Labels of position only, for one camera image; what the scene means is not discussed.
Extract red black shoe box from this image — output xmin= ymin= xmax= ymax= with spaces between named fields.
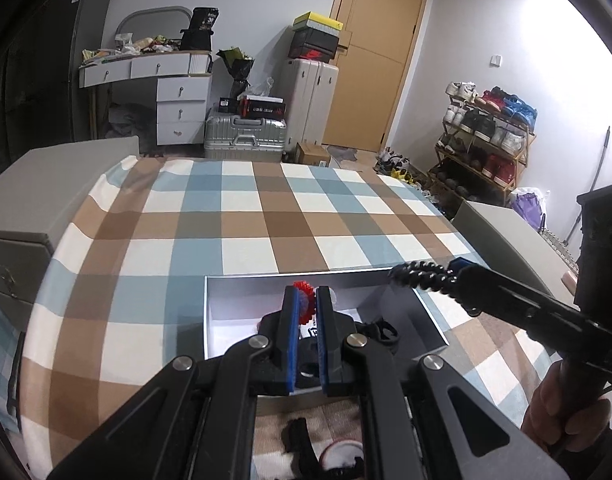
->
xmin=287 ymin=42 xmax=337 ymax=64

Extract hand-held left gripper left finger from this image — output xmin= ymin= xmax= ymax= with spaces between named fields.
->
xmin=46 ymin=286 xmax=302 ymax=480

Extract red spiky toy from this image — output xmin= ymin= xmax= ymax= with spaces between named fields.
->
xmin=292 ymin=280 xmax=318 ymax=327

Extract purple bag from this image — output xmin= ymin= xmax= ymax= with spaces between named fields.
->
xmin=511 ymin=187 xmax=547 ymax=232

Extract wooden shoe rack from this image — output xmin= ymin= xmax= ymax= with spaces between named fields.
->
xmin=433 ymin=92 xmax=537 ymax=206

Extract checked tablecloth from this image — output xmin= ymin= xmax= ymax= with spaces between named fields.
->
xmin=16 ymin=157 xmax=557 ymax=480

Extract rows of shoes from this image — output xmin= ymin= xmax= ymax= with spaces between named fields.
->
xmin=443 ymin=81 xmax=539 ymax=184

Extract bouquet in black wrap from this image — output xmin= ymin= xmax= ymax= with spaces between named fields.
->
xmin=216 ymin=46 xmax=255 ymax=101

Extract black red flat box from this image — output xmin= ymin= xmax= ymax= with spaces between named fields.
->
xmin=238 ymin=95 xmax=287 ymax=119

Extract black cable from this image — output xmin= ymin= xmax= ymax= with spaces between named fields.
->
xmin=387 ymin=259 xmax=461 ymax=295

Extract wooden door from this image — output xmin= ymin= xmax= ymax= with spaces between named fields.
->
xmin=322 ymin=0 xmax=431 ymax=153

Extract black hair clip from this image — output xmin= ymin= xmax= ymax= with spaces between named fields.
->
xmin=281 ymin=417 xmax=319 ymax=463

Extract grey clothes pile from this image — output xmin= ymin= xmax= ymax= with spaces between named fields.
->
xmin=106 ymin=102 xmax=157 ymax=141

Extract pile of desk clutter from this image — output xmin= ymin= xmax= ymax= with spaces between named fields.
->
xmin=81 ymin=32 xmax=182 ymax=66

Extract grey arched mirror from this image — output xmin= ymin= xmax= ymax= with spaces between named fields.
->
xmin=117 ymin=6 xmax=193 ymax=42

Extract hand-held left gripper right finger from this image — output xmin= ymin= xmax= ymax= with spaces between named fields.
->
xmin=316 ymin=286 xmax=569 ymax=480

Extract black paper bag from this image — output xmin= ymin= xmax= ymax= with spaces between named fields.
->
xmin=178 ymin=7 xmax=220 ymax=53

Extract silver suitcase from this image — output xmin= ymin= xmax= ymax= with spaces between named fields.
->
xmin=203 ymin=115 xmax=288 ymax=161

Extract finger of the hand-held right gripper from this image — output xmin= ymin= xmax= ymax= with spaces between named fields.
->
xmin=448 ymin=257 xmax=584 ymax=320
xmin=456 ymin=282 xmax=589 ymax=361

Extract small brown cardboard box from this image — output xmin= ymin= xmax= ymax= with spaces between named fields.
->
xmin=296 ymin=141 xmax=332 ymax=168

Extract yellow lid shoe box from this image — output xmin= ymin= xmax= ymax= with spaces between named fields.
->
xmin=292 ymin=11 xmax=344 ymax=34

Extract white upright suitcase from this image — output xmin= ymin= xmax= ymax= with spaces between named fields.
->
xmin=278 ymin=57 xmax=340 ymax=153

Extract clear plastic bag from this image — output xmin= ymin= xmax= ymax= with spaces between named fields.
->
xmin=246 ymin=77 xmax=277 ymax=99

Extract dark grey fridge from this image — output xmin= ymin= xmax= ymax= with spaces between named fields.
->
xmin=0 ymin=0 xmax=112 ymax=143

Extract grey gift box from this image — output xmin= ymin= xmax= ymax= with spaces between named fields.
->
xmin=204 ymin=267 xmax=449 ymax=397

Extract white desk with drawers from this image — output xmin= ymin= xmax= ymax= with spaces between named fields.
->
xmin=78 ymin=51 xmax=214 ymax=146

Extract pile of floor shoes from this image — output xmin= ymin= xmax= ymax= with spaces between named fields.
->
xmin=376 ymin=147 xmax=437 ymax=196

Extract grey pole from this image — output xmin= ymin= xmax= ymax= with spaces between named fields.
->
xmin=588 ymin=126 xmax=612 ymax=194

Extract person's right hand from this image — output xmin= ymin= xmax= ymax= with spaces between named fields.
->
xmin=520 ymin=360 xmax=612 ymax=456

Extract grey floor cloth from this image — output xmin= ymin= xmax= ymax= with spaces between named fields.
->
xmin=328 ymin=144 xmax=360 ymax=164

